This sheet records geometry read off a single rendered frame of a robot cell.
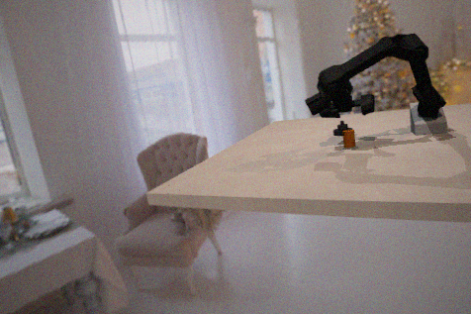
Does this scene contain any orange knob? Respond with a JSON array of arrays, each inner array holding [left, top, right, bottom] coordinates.
[[342, 130, 355, 148]]

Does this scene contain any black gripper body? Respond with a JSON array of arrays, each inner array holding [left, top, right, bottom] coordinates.
[[320, 89, 375, 118]]

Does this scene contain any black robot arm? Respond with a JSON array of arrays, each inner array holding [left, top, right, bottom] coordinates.
[[305, 34, 447, 118]]

